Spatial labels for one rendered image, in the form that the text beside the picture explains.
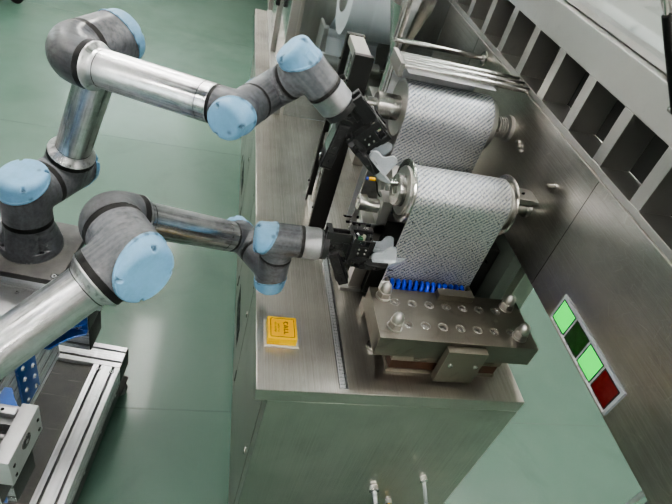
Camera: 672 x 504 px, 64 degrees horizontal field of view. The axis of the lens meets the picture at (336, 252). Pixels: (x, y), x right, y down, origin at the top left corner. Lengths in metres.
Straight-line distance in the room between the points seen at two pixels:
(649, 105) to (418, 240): 0.53
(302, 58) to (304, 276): 0.65
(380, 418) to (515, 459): 1.27
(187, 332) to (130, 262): 1.54
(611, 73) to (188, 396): 1.79
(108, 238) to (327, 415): 0.65
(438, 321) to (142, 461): 1.24
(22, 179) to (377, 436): 1.06
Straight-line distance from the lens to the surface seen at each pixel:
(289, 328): 1.31
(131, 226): 1.00
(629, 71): 1.26
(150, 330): 2.48
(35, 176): 1.49
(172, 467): 2.13
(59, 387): 2.08
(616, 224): 1.18
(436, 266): 1.37
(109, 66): 1.14
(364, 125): 1.14
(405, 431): 1.44
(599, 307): 1.19
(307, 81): 1.07
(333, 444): 1.44
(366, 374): 1.31
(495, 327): 1.38
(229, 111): 0.98
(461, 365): 1.33
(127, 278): 0.97
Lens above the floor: 1.89
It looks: 39 degrees down
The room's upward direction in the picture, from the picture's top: 18 degrees clockwise
